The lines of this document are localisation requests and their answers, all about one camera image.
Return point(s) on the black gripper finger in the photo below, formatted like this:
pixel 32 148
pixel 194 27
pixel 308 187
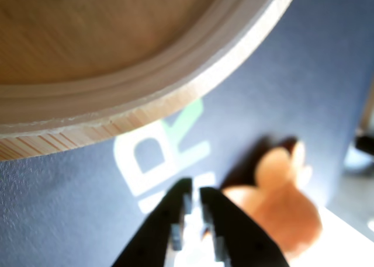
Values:
pixel 155 229
pixel 242 237

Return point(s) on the orange plush toy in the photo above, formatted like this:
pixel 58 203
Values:
pixel 280 208

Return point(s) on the dark blue printed mat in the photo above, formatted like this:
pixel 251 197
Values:
pixel 87 208

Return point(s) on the black object beside mat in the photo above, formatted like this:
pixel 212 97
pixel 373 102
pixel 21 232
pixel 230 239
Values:
pixel 365 145

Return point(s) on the round bamboo wooden board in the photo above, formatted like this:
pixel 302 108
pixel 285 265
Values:
pixel 117 59

